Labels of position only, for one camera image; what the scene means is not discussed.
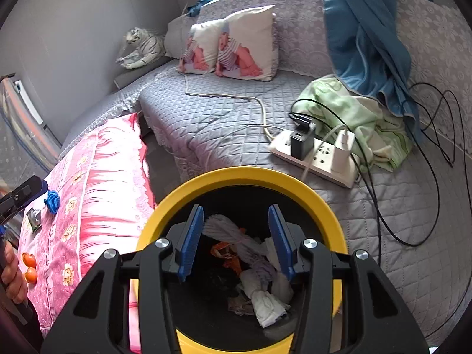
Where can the grey bolster cushion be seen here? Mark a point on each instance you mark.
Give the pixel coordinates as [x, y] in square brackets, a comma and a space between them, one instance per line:
[136, 75]

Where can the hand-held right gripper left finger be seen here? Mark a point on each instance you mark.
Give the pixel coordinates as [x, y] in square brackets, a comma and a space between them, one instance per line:
[191, 243]

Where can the pink floral bedsheet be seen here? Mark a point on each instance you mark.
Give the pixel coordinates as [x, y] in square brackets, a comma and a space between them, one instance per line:
[103, 191]

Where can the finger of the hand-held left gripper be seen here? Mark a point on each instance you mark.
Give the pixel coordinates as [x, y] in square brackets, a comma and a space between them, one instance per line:
[31, 191]

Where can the person's left hand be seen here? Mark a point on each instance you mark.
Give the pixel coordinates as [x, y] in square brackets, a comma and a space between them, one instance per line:
[13, 280]

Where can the white charger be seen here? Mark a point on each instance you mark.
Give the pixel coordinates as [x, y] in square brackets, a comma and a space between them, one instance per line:
[344, 151]

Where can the grey floral pillow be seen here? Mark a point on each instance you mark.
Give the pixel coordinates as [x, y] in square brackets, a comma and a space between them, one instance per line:
[177, 37]

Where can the baby print pillow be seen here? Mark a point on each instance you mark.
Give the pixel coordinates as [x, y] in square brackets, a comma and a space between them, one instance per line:
[247, 44]
[199, 48]

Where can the white tiger plush toy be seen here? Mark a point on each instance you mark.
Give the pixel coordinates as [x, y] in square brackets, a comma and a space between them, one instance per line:
[143, 49]

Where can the grey wrapper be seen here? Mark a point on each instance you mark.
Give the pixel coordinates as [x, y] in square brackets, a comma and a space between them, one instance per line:
[239, 304]

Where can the ragged orange peel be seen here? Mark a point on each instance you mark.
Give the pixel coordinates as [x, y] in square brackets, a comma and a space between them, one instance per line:
[221, 249]

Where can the white power strip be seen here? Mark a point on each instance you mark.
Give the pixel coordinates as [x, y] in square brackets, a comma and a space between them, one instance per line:
[282, 145]

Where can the blue plastic bag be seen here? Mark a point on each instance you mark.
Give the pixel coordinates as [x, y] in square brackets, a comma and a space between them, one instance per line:
[52, 201]

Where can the silver wrapper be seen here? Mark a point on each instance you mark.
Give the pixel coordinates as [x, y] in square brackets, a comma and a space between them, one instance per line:
[34, 220]

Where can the blue blanket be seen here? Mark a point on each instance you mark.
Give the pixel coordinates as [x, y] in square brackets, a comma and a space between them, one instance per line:
[361, 37]

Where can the pale purple foam net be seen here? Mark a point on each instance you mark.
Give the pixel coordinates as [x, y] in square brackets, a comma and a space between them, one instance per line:
[260, 267]

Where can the black charger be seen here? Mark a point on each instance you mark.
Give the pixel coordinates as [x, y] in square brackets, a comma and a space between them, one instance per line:
[302, 142]

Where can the white tissue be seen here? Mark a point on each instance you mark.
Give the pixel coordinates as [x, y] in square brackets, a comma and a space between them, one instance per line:
[265, 306]
[282, 289]

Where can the black plastic bag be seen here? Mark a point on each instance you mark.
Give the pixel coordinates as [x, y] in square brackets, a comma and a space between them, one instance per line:
[217, 280]

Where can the green cloth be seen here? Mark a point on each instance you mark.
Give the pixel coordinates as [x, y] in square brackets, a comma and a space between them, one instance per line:
[368, 129]

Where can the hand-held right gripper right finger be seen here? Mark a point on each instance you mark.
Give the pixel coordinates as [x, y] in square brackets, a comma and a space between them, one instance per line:
[280, 243]

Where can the grey floral backrest cover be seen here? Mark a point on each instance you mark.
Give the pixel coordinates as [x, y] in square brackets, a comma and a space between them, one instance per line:
[302, 25]

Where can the yellow trash bin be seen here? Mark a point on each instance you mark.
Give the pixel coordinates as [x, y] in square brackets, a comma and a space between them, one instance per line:
[239, 173]

